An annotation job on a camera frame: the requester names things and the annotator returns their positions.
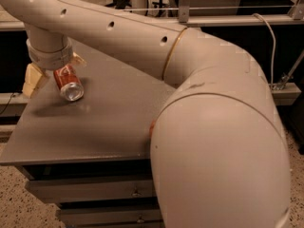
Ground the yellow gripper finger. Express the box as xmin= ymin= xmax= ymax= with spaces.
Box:
xmin=22 ymin=63 xmax=49 ymax=98
xmin=70 ymin=52 xmax=86 ymax=67

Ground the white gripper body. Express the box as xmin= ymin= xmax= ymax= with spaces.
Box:
xmin=26 ymin=26 xmax=73 ymax=70

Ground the red coke can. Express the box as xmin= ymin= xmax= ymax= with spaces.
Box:
xmin=53 ymin=65 xmax=85 ymax=102

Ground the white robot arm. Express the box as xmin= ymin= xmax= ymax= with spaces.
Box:
xmin=0 ymin=0 xmax=291 ymax=228

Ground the red apple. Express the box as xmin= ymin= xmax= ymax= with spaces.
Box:
xmin=149 ymin=120 xmax=156 ymax=138

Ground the grey drawer cabinet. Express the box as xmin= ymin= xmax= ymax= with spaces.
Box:
xmin=1 ymin=44 xmax=174 ymax=228

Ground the top grey drawer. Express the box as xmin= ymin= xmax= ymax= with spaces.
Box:
xmin=26 ymin=175 xmax=156 ymax=203

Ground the grey drawer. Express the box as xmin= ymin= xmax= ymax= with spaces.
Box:
xmin=26 ymin=175 xmax=156 ymax=203
xmin=58 ymin=205 xmax=162 ymax=227

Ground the grey metal railing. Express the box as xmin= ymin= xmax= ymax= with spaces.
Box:
xmin=0 ymin=0 xmax=304 ymax=32

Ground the black cable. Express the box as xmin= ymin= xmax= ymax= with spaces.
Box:
xmin=0 ymin=92 xmax=21 ymax=117

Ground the white cable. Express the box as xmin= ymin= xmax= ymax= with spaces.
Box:
xmin=252 ymin=12 xmax=277 ymax=90

